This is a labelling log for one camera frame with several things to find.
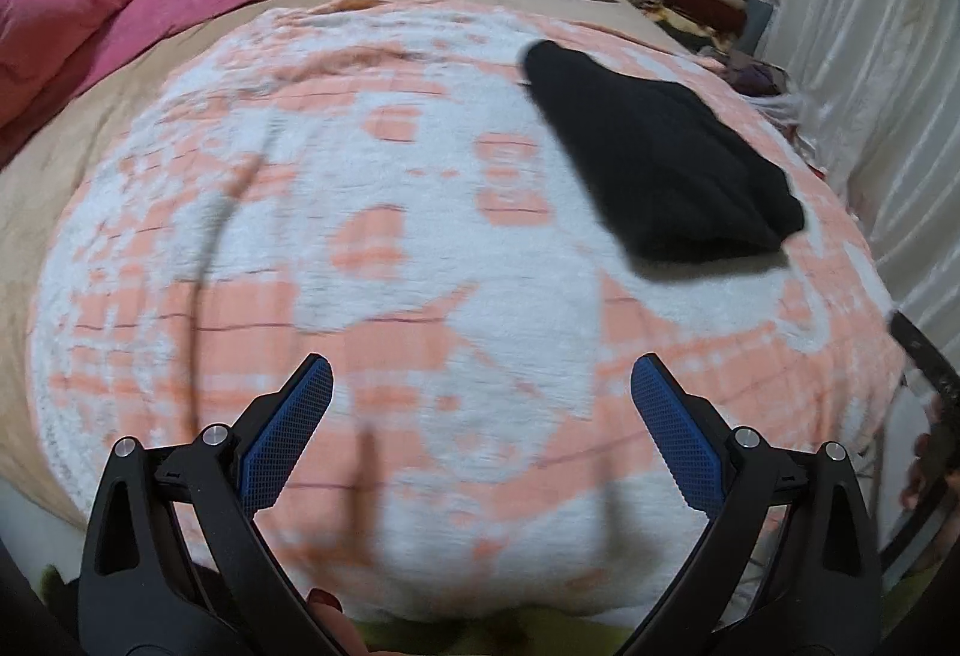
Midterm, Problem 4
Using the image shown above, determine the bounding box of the black orange knit sweater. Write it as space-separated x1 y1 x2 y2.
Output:
521 41 805 264

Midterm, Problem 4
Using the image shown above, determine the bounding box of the bag of clothes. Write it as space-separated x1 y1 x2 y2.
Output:
703 50 802 136

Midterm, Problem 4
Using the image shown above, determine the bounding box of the person's right hand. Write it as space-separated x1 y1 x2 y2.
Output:
900 396 958 513

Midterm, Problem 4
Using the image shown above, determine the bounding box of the person's left hand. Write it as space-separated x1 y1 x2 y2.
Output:
306 588 370 656

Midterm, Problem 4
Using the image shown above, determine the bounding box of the beige fleece bed sheet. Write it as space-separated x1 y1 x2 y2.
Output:
2 0 682 528

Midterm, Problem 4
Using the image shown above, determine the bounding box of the white satin curtain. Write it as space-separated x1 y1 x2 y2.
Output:
763 0 958 358

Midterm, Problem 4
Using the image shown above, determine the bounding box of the peach white plush blanket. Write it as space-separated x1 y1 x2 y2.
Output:
28 1 905 620

